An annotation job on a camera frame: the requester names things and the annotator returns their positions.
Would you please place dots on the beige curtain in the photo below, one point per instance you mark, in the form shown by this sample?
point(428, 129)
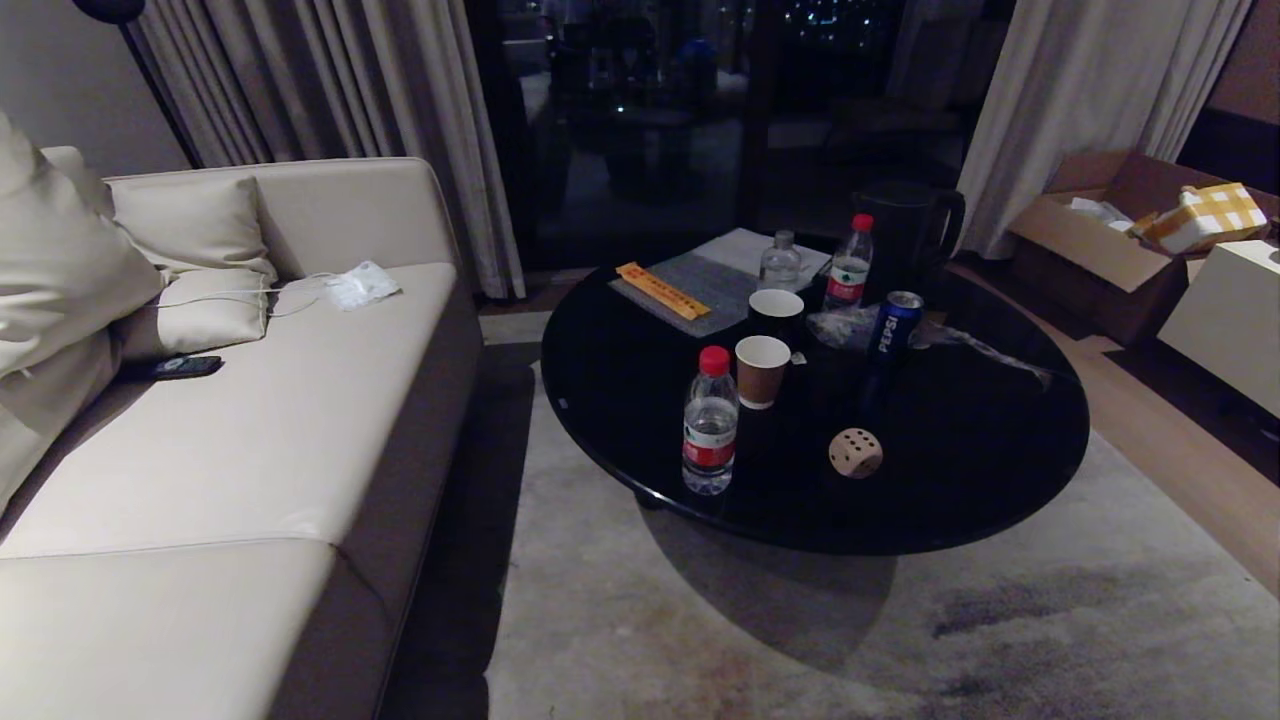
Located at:
point(340, 110)
point(1080, 90)

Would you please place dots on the black remote control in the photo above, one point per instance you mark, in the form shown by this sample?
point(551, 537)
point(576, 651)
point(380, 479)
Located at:
point(180, 367)

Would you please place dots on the round black coffee table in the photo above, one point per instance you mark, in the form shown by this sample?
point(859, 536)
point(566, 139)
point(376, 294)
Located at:
point(960, 440)

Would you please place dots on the brown cardboard box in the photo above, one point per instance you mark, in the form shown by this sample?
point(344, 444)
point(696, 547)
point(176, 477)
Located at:
point(1100, 255)

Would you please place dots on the black floor lamp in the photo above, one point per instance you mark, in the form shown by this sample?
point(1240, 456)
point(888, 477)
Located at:
point(140, 60)

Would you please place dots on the white crumpled paper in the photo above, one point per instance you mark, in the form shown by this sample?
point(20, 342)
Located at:
point(1100, 212)

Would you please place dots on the wooden die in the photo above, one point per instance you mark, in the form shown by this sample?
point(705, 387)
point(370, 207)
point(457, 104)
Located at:
point(856, 453)

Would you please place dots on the grey carpet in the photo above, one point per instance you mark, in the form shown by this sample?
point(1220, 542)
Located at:
point(900, 620)

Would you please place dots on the blue soda can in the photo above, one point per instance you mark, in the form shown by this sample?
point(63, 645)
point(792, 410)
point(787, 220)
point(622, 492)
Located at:
point(895, 325)

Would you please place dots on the orange chopstick sleeve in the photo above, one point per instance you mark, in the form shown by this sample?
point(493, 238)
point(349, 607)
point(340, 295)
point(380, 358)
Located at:
point(663, 290)

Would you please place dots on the small beige cushion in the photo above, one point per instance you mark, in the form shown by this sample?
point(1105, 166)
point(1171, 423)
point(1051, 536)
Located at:
point(195, 225)

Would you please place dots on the beige leather sofa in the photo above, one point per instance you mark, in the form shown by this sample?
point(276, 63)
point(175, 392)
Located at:
point(250, 430)

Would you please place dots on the black electric kettle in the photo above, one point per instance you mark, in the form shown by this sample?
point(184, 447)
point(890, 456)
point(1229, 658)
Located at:
point(905, 240)

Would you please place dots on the red-capped water bottle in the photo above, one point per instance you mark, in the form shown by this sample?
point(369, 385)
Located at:
point(710, 425)
point(849, 270)

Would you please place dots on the black paper cup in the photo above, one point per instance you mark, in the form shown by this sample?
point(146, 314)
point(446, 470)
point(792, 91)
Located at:
point(776, 315)

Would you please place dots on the clear plastic wrapper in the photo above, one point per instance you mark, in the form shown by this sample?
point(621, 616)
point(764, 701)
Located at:
point(845, 325)

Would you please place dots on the white paper sheet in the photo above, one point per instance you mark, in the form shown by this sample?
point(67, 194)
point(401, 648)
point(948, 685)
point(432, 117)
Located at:
point(745, 252)

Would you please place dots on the yellow checked gift box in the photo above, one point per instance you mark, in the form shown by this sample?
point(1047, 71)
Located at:
point(1205, 218)

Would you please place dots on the white face mask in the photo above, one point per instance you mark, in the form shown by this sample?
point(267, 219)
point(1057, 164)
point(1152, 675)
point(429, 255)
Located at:
point(362, 284)

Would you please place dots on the large beige cushion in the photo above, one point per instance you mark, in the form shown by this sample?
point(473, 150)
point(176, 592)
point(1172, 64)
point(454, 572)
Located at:
point(55, 260)

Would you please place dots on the brown paper cup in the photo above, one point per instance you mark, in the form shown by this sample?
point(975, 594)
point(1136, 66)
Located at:
point(762, 370)

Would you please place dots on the small clear glass bottle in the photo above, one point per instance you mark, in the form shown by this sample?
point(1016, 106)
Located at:
point(779, 264)

